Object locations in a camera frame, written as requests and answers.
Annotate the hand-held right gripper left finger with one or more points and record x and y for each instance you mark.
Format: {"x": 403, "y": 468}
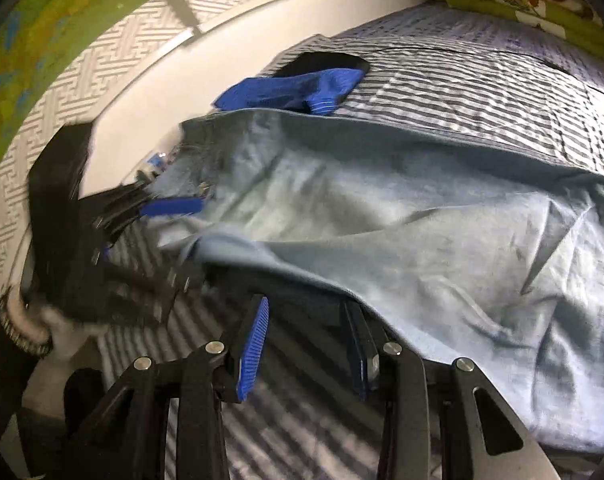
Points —
{"x": 252, "y": 355}

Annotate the blue garment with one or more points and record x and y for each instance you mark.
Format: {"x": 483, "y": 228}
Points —
{"x": 282, "y": 92}

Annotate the blue white striped quilt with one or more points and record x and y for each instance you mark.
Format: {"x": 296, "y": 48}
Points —
{"x": 456, "y": 85}

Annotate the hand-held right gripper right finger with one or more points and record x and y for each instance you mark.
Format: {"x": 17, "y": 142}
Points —
{"x": 357, "y": 355}

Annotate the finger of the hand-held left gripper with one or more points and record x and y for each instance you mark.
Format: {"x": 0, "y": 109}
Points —
{"x": 142, "y": 285}
{"x": 172, "y": 206}

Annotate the green yellow wall map poster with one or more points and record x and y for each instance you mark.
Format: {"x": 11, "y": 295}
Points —
{"x": 57, "y": 35}

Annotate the black folded cloth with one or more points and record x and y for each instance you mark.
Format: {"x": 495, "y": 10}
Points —
{"x": 327, "y": 62}

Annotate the blue denim shirt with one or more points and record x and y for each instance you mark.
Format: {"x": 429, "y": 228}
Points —
{"x": 381, "y": 210}

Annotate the person's left forearm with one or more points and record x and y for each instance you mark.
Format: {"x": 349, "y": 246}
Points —
{"x": 2, "y": 385}

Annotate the person's left hand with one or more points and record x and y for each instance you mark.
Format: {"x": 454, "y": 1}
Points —
{"x": 62, "y": 327}

